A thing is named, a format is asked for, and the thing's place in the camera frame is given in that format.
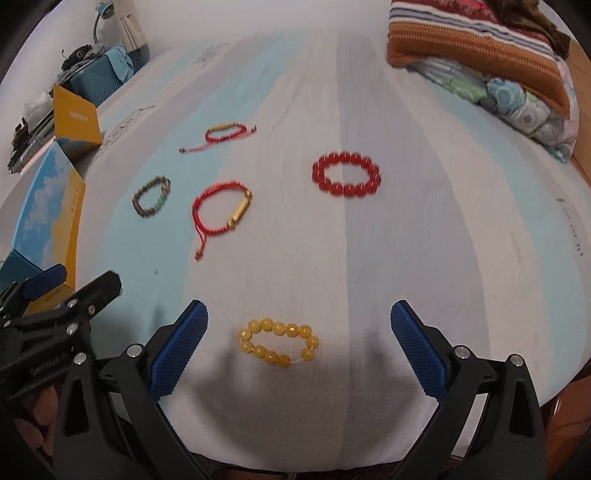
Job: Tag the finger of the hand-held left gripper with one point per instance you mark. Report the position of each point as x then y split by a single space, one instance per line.
46 279
99 288

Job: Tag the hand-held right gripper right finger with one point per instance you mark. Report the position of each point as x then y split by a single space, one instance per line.
418 353

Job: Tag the silver device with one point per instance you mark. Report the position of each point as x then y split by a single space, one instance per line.
30 143

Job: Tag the brown garment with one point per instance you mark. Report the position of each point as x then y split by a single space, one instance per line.
531 18

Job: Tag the black clutter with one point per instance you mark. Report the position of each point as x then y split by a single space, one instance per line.
76 54

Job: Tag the striped folded blanket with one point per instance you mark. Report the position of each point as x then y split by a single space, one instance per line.
471 46

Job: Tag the striped bed sheet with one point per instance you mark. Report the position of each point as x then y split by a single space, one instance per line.
295 254

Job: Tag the sky print box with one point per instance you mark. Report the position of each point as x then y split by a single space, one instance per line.
46 207

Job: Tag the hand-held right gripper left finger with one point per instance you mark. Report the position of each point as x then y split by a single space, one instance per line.
178 353

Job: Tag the teal storage box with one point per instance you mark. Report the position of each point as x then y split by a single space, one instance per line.
92 81

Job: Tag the person's left hand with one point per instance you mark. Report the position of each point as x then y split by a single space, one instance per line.
39 413

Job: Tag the floral quilt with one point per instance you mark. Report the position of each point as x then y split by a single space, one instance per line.
512 99

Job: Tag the blue cloth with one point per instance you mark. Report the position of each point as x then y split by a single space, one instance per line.
119 62

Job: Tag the yellow cardboard box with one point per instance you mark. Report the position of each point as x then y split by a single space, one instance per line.
76 120

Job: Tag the blue desk lamp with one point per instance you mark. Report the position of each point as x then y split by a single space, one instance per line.
104 11

